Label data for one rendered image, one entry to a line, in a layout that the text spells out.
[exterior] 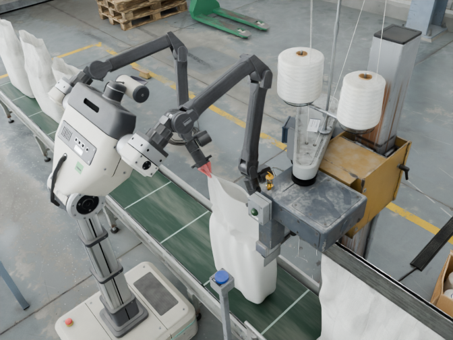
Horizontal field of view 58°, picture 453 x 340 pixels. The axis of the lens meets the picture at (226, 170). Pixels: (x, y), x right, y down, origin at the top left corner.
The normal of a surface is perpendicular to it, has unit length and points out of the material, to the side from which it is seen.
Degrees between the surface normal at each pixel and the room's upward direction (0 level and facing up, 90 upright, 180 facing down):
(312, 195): 0
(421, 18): 90
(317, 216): 0
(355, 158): 0
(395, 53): 90
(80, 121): 50
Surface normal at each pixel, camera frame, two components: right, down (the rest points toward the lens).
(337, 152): -0.05, -0.77
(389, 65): -0.74, 0.46
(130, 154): -0.42, -0.44
